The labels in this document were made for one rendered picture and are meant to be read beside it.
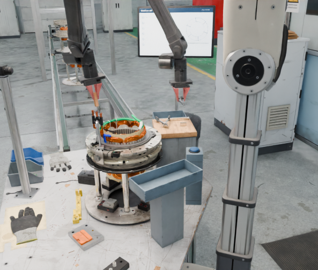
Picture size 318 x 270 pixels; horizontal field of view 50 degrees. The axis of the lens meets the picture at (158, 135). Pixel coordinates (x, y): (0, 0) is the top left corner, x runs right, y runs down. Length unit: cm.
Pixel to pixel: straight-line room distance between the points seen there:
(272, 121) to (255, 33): 267
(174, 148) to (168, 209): 42
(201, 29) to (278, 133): 181
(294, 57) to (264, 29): 259
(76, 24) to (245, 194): 87
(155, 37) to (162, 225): 147
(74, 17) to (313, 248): 215
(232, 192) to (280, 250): 128
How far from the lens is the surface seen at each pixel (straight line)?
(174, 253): 133
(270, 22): 107
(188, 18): 238
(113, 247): 137
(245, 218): 141
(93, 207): 155
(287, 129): 388
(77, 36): 130
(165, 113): 184
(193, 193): 153
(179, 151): 160
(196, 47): 238
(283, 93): 369
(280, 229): 279
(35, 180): 184
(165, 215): 126
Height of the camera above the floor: 167
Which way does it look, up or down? 23 degrees down
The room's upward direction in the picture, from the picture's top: 1 degrees counter-clockwise
